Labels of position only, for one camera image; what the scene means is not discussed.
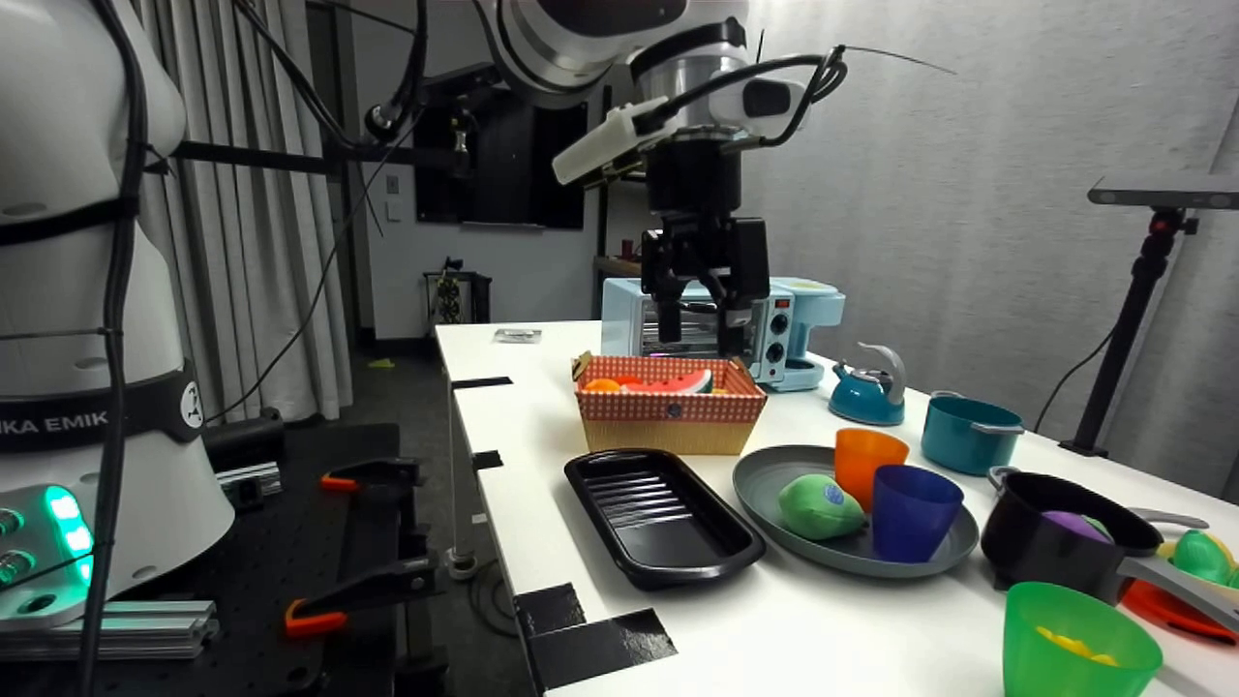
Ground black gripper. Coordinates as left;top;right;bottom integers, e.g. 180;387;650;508
637;134;773;360

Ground green toy pear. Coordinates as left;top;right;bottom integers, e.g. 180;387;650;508
773;468;872;540

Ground grey plate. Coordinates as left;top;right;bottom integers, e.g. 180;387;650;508
731;442;984;583

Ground black plastic tray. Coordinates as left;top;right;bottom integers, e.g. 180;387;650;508
562;445;771;593

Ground red plate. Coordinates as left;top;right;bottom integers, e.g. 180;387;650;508
1115;578;1239;646

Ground toy watermelon slice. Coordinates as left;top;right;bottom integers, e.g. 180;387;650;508
617;364;716;400

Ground light blue toy oven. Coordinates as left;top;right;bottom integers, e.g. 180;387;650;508
595;269;850;395

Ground dark shelf unit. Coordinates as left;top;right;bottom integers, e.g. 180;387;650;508
591;179;653;284

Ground orange checkered basket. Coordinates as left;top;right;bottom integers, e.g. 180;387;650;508
567;351;771;460

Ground teal toy kettle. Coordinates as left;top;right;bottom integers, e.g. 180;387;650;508
824;342;911;431

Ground orange plastic cup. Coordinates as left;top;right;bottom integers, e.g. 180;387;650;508
833;424;913;513

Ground dark device with stand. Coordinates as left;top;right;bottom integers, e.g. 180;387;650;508
422;254;496;325

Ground white curtain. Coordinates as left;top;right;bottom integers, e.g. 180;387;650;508
718;0;1239;502

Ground teal toy pot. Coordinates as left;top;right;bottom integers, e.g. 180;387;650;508
919;391;1028;481

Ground blue plastic cup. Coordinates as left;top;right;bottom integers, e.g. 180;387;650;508
867;460;968;566

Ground large black tape patch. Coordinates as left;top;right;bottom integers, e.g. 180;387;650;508
515;579;681;691

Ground black tripod stand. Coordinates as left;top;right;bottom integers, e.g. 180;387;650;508
1063;206;1200;458

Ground purple toy food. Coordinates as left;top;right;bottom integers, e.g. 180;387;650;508
1036;508;1115;547

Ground grey pleated curtain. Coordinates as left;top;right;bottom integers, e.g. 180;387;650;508
107;0;358;424

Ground black horizontal bar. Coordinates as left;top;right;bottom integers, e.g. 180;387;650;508
171;134;422;179

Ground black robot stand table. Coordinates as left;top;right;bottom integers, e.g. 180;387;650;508
0;419;449;697

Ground yellow toy food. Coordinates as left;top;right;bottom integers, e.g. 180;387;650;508
1033;623;1121;668

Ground green plastic cup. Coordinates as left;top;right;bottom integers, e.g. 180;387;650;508
997;578;1165;697

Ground bright green toy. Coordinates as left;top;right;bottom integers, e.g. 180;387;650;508
1165;525;1239;593

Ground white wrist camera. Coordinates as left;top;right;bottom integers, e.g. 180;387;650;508
549;72;797;191

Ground black wall monitor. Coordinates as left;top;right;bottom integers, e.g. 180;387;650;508
410;71;591;236

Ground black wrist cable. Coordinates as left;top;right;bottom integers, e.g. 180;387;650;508
632;37;961;134

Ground small orange handled clamp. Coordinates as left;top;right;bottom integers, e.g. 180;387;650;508
317;458;422;498

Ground black pan with grey handle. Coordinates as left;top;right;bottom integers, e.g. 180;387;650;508
978;468;1239;633

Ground large orange handled clamp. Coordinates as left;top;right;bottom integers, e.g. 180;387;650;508
282;555;438;644

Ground grey tripod camera bar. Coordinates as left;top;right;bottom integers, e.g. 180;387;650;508
1082;175;1239;211

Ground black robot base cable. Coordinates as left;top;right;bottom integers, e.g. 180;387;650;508
71;0;152;697

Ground aluminium extrusion rail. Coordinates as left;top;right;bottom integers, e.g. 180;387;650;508
0;597;224;666

